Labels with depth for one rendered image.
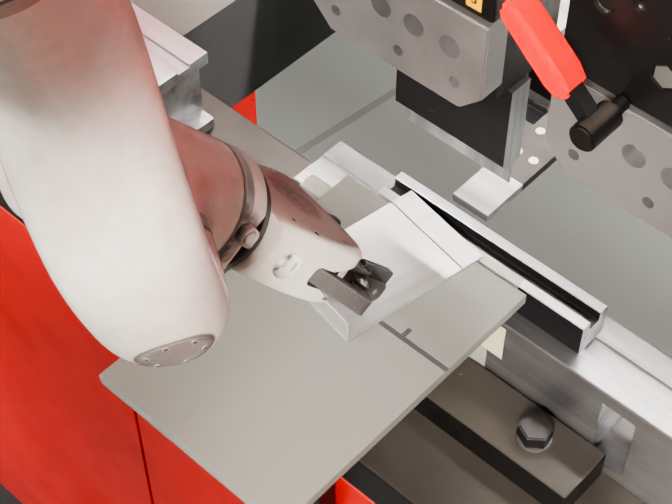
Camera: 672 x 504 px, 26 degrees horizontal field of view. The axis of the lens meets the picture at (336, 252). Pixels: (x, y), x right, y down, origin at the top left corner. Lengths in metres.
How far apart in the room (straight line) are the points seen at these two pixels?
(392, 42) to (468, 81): 0.06
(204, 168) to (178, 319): 0.12
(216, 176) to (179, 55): 0.46
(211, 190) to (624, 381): 0.38
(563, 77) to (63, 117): 0.29
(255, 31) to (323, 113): 1.09
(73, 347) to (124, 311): 0.73
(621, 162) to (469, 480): 0.34
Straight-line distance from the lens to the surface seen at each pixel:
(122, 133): 0.71
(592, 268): 2.42
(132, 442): 1.52
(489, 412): 1.14
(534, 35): 0.83
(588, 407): 1.11
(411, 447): 1.15
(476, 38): 0.92
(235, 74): 1.56
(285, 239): 0.91
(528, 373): 1.13
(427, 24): 0.94
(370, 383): 1.03
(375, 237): 1.11
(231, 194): 0.87
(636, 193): 0.90
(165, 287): 0.74
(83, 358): 1.48
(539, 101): 1.34
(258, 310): 1.07
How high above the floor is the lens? 1.85
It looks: 50 degrees down
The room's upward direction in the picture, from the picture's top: straight up
